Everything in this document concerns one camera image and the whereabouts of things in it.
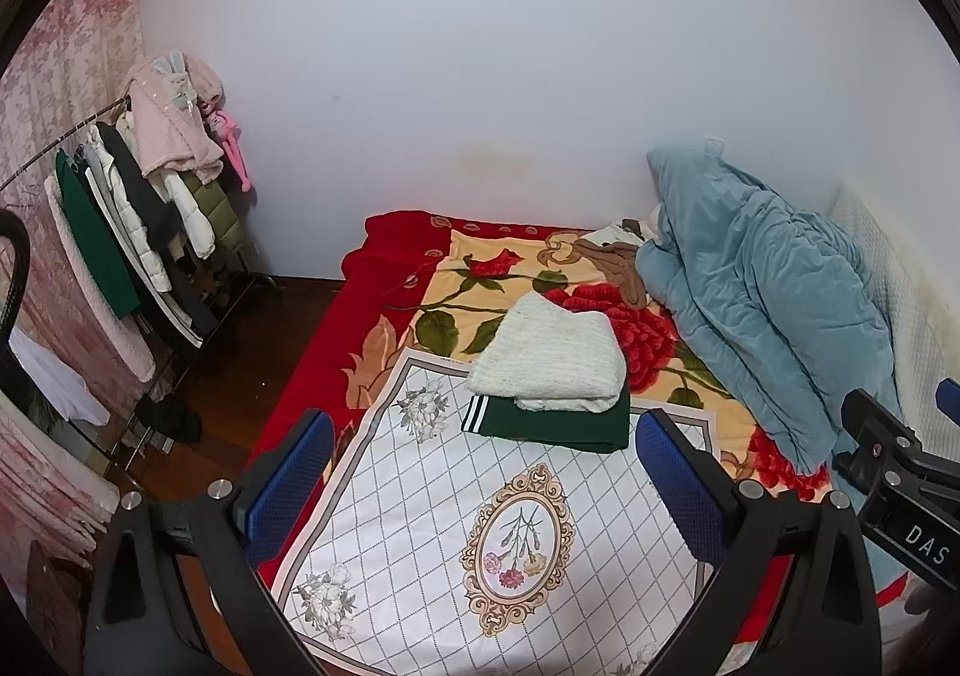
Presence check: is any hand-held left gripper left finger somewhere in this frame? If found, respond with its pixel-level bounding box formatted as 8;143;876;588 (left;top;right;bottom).
84;408;336;676

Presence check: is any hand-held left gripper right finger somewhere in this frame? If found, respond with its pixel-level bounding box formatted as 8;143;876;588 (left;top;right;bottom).
634;408;880;676

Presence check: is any white knit sweater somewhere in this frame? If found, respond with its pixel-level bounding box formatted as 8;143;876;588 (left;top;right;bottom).
466;291;627;413

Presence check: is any black clothes heap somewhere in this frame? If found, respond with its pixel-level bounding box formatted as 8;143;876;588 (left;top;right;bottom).
135;395;203;444

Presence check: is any metal clothes rack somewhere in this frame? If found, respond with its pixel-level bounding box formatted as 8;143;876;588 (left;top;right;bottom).
0;95;282;474

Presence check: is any white quilted headboard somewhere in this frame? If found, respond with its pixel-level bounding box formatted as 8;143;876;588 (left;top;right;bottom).
829;181;960;416

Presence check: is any folded green garment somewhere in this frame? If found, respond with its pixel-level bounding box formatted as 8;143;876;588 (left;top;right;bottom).
460;391;631;453

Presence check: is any white diamond-patterned mat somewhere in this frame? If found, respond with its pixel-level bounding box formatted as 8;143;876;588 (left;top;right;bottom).
270;346;725;676

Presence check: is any blue duvet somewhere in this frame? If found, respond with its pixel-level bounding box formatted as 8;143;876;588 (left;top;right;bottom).
636;146;906;476

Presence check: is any red floral blanket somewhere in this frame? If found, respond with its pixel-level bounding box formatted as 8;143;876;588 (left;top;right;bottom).
244;211;912;647

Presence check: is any brown garment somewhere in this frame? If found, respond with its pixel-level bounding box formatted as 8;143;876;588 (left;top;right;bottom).
574;218;662;310

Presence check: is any white cloth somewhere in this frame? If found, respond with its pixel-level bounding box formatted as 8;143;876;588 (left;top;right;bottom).
9;327;112;426

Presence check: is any olive puffer jacket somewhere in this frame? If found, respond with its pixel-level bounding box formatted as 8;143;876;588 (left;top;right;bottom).
184;170;245;262

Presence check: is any white puffer jacket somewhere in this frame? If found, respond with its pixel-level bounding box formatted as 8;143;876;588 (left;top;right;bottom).
165;170;220;259

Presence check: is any hanging green garment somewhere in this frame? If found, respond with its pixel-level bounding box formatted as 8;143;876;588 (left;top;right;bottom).
55;151;143;321

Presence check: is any hanging black garment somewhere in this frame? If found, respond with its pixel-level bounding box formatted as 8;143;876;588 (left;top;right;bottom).
97;121;185;259

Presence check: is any pink plush toy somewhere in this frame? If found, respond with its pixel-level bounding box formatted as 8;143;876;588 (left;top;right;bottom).
202;110;253;194

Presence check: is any black curved tube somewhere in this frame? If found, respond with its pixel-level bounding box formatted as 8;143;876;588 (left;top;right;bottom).
0;209;33;347

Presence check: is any pink fluffy coat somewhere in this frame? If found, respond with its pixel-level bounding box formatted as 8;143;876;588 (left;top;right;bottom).
124;50;227;182

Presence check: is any pink floral curtain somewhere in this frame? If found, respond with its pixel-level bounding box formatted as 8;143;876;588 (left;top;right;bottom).
0;0;158;572

